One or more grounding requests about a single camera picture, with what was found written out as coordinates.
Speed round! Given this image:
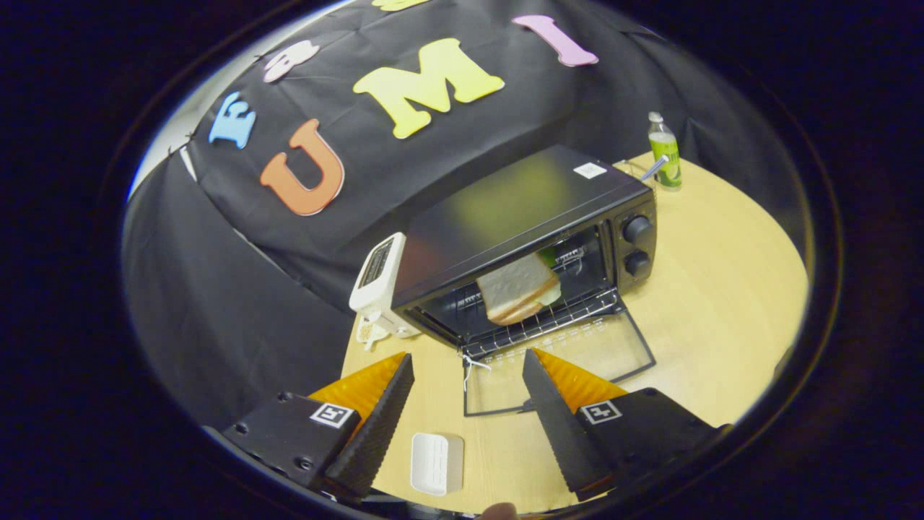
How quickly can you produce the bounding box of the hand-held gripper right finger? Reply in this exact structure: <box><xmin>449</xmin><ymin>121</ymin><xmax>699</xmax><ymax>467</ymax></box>
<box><xmin>521</xmin><ymin>348</ymin><xmax>730</xmax><ymax>503</ymax></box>

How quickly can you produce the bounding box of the white bread sandwich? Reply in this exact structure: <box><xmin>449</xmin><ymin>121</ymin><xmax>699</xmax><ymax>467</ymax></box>
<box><xmin>476</xmin><ymin>251</ymin><xmax>562</xmax><ymax>326</ymax></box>

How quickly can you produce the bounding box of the white pop-up toaster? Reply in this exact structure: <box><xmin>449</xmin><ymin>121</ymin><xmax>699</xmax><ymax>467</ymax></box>
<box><xmin>349</xmin><ymin>232</ymin><xmax>423</xmax><ymax>340</ymax></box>

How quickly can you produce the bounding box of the green label drink bottle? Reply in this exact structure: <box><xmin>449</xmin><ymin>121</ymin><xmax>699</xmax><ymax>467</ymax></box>
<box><xmin>648</xmin><ymin>111</ymin><xmax>683</xmax><ymax>190</ymax></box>

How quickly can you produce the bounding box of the white rectangular plate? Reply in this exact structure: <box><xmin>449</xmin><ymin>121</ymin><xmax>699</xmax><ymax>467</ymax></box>
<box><xmin>410</xmin><ymin>432</ymin><xmax>466</xmax><ymax>497</ymax></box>

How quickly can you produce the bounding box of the clear glass cup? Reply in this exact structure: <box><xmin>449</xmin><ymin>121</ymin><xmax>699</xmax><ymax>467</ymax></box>
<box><xmin>619</xmin><ymin>159</ymin><xmax>656</xmax><ymax>187</ymax></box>

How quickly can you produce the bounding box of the white string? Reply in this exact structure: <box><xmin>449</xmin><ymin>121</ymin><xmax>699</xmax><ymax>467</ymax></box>
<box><xmin>462</xmin><ymin>352</ymin><xmax>493</xmax><ymax>392</ymax></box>

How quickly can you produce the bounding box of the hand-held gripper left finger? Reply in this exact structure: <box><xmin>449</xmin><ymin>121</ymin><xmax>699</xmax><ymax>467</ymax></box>
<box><xmin>220</xmin><ymin>352</ymin><xmax>416</xmax><ymax>504</ymax></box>

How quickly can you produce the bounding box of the black toaster oven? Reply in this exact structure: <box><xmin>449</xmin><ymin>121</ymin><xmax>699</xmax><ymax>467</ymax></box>
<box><xmin>392</xmin><ymin>144</ymin><xmax>659</xmax><ymax>417</ymax></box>

